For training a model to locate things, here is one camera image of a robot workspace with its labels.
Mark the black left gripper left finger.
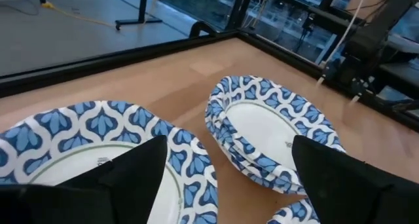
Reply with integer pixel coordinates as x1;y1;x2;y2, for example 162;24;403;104
0;135;169;224

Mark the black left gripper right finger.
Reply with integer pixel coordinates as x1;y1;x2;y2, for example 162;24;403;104
291;135;419;224

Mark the blue patterned paper bowl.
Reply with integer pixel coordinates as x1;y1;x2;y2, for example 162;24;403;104
0;100;219;224
205;75;346;189
209;127;308;196
206;114;305;194
266;197;321;224

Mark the black aluminium rig frame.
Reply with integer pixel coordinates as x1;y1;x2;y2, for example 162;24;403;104
0;0;419;133

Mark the white cable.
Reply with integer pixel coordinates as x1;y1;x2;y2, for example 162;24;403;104
316;0;371;87

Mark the black frame clamp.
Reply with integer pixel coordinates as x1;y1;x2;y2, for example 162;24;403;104
189;20;217;39

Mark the orange floor cable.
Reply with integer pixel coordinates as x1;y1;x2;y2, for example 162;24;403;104
39;0;116;28

